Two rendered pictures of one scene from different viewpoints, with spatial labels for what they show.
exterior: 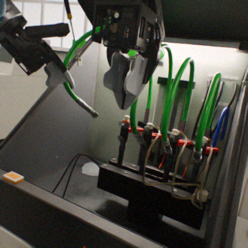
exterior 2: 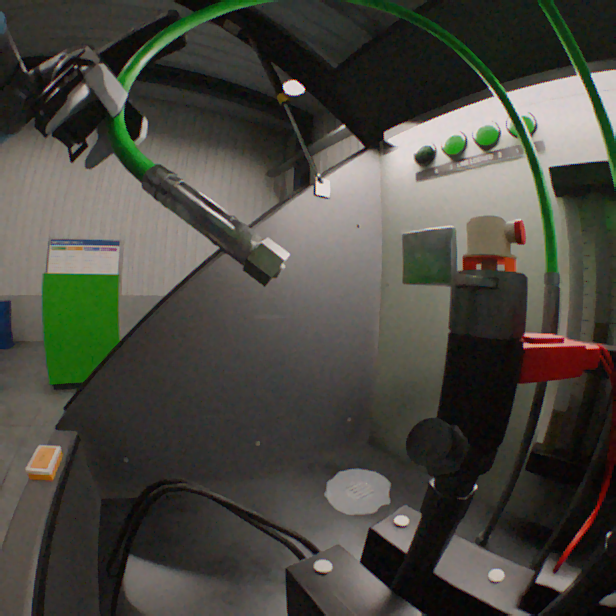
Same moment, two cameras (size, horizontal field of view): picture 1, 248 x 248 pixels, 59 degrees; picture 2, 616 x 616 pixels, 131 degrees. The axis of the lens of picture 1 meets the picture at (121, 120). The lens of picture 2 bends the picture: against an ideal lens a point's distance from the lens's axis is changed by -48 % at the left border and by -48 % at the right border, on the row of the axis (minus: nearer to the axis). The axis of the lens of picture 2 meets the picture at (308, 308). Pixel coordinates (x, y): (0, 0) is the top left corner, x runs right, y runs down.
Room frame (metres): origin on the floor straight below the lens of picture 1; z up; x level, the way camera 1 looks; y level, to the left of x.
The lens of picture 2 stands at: (0.59, -0.01, 1.13)
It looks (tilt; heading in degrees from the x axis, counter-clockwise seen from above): 3 degrees down; 33
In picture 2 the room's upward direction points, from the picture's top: 2 degrees clockwise
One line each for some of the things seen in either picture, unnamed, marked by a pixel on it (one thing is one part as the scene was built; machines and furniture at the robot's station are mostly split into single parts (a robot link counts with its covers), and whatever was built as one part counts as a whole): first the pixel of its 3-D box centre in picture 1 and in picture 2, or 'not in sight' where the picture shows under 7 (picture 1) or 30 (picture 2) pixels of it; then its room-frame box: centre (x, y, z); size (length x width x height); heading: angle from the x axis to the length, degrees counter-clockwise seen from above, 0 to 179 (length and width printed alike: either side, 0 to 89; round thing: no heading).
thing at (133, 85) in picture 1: (131, 84); not in sight; (0.35, -0.01, 1.28); 0.06 x 0.03 x 0.09; 155
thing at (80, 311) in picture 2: not in sight; (82, 327); (1.15, 3.70, 0.65); 0.95 x 0.86 x 1.30; 169
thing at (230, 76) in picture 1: (215, 108); not in sight; (0.83, -0.34, 1.21); 0.13 x 0.03 x 0.31; 65
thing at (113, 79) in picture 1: (113, 80); not in sight; (0.36, 0.02, 1.28); 0.06 x 0.03 x 0.09; 155
